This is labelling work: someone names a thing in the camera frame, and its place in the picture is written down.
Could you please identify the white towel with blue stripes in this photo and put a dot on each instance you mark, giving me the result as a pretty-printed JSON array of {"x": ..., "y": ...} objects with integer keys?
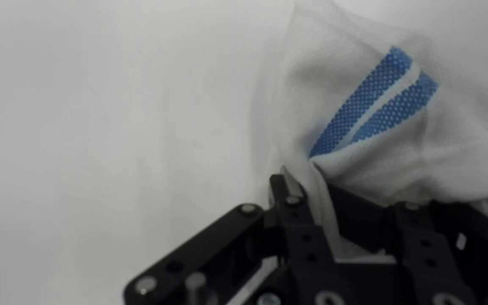
[{"x": 453, "y": 141}]

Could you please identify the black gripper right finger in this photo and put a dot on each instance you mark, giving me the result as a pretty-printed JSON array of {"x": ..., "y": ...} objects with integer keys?
[{"x": 424, "y": 247}]

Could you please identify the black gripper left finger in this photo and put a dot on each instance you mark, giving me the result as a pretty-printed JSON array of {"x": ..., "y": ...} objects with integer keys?
[{"x": 297, "y": 237}]

